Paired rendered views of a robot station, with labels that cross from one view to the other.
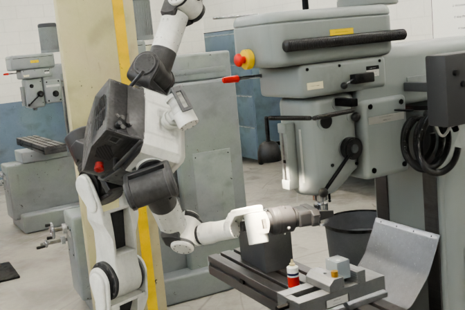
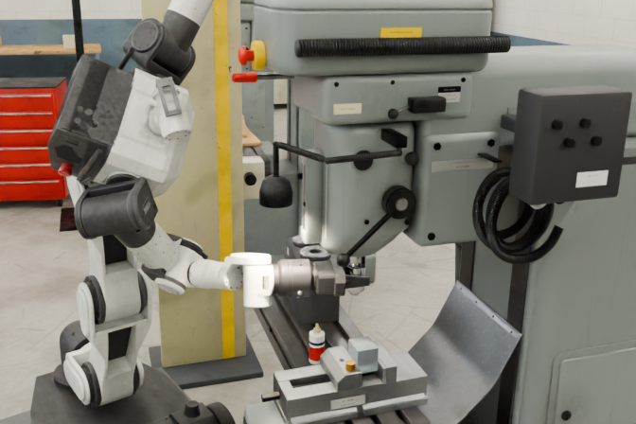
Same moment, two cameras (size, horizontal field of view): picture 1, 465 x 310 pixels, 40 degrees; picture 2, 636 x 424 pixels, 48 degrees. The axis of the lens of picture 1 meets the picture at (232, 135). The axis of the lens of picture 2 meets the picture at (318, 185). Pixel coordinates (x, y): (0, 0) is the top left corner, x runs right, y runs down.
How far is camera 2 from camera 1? 0.71 m
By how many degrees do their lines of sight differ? 14
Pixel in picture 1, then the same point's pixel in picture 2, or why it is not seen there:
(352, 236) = not seen: hidden behind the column
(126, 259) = (119, 279)
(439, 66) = (532, 111)
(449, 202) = (542, 293)
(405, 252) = (477, 342)
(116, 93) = (88, 76)
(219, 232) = (212, 279)
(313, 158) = (339, 209)
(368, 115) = (432, 159)
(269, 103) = not seen: hidden behind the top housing
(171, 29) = not seen: outside the picture
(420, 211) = (505, 293)
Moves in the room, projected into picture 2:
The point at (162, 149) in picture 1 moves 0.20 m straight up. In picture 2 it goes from (138, 162) to (133, 73)
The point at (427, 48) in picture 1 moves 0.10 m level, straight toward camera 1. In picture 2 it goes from (553, 66) to (543, 72)
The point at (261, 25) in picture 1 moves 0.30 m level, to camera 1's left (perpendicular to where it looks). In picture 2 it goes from (273, 10) to (127, 7)
